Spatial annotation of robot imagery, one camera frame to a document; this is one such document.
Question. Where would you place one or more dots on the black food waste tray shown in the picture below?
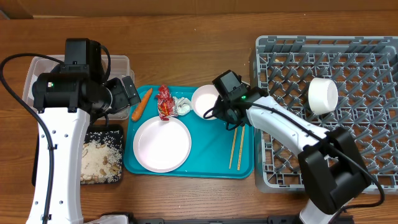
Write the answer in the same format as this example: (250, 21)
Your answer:
(105, 130)

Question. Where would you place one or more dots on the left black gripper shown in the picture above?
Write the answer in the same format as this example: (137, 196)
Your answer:
(122, 101)

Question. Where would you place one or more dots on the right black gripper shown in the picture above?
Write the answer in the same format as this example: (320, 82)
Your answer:
(219, 112)

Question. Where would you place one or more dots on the red snack wrapper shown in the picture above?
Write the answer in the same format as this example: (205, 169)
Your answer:
(165, 103)

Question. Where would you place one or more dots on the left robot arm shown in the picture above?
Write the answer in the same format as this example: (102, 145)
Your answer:
(66, 102)

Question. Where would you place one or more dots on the rice and peanut scraps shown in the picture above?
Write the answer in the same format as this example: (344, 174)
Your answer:
(99, 161)

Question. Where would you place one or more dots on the pink white bowl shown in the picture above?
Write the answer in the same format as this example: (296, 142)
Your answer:
(203, 99)

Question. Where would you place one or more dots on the grey dishwasher rack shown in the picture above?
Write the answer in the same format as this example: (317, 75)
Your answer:
(364, 70)

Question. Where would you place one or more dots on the large white plate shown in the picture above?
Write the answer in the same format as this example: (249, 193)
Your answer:
(162, 146)

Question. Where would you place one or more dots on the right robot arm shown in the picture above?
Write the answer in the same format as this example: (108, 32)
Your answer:
(331, 166)

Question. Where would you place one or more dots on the teal plastic tray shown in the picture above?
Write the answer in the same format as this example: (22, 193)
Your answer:
(211, 146)

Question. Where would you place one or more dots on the pale green bowl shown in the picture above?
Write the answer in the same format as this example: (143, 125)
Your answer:
(322, 96)

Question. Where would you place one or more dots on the clear plastic bin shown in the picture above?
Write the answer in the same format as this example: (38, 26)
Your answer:
(120, 68)

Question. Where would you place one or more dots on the orange carrot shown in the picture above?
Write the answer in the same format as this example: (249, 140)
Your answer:
(137, 113)

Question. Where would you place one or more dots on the wooden chopstick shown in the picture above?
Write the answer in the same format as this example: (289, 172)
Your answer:
(232, 148)

